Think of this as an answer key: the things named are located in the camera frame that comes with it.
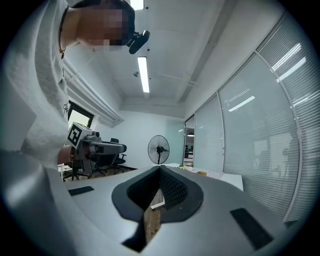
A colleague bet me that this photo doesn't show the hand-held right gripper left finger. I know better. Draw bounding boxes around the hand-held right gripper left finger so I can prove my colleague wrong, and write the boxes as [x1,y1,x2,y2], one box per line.
[46,164,161,256]

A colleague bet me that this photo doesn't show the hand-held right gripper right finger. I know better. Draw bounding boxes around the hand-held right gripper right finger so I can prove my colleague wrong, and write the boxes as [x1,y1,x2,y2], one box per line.
[146,164,289,256]

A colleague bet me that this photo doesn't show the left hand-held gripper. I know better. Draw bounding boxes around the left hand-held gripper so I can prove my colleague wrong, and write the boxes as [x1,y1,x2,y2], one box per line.
[65,121,128,174]

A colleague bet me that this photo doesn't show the person's left forearm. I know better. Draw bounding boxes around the person's left forearm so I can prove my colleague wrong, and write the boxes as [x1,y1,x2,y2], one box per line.
[57,144,76,166]

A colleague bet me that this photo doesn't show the black framed window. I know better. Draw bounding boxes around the black framed window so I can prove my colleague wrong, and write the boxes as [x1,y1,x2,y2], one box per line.
[66,99,95,131]

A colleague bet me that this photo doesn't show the black standing fan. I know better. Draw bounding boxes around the black standing fan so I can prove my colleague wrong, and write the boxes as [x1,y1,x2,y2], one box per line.
[147,134,171,166]

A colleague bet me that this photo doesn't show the white table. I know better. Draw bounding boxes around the white table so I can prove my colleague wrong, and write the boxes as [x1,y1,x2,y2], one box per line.
[163,161,244,193]

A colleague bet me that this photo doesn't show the white ceiling pipes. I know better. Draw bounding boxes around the white ceiling pipes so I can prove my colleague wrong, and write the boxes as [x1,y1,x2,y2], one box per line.
[62,59,125,126]

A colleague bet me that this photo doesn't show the small white desk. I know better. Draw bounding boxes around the small white desk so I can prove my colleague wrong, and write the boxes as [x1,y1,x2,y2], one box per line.
[57,163,74,181]

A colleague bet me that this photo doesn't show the glass door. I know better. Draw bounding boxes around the glass door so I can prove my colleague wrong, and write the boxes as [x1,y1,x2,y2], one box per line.
[184,114,197,167]

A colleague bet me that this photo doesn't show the long ceiling light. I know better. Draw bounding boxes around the long ceiling light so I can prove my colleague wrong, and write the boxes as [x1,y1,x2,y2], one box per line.
[129,0,145,11]
[137,55,151,94]

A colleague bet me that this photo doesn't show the person's grey sweatshirt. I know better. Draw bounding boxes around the person's grey sweatshirt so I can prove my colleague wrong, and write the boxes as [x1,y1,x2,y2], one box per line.
[0,0,76,172]

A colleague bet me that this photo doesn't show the glass partition with blinds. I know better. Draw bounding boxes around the glass partition with blinds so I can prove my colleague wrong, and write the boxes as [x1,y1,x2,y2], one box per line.
[194,11,320,223]

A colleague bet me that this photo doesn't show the person's head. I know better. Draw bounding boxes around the person's head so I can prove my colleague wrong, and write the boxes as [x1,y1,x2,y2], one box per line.
[61,0,136,50]

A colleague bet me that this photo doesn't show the black head camera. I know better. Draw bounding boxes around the black head camera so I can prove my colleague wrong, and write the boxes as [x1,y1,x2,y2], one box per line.
[126,29,151,55]

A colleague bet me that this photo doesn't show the black cord necklace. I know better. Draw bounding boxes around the black cord necklace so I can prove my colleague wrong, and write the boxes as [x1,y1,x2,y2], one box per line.
[58,5,70,60]

